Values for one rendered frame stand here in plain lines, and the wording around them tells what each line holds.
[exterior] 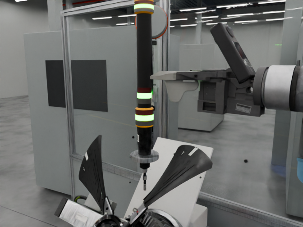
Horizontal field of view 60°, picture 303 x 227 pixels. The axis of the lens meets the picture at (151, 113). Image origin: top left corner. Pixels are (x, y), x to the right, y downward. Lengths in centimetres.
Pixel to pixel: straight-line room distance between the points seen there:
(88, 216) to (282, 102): 81
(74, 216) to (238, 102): 80
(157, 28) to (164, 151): 58
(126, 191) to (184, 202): 85
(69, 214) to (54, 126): 240
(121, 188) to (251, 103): 144
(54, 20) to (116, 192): 547
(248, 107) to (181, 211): 60
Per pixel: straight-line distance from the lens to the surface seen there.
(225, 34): 50
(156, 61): 132
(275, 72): 47
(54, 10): 688
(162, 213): 99
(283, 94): 46
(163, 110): 145
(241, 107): 50
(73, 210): 112
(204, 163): 74
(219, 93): 49
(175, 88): 50
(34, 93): 361
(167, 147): 112
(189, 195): 101
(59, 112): 334
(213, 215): 150
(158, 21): 132
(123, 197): 185
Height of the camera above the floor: 168
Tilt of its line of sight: 11 degrees down
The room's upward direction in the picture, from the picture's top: straight up
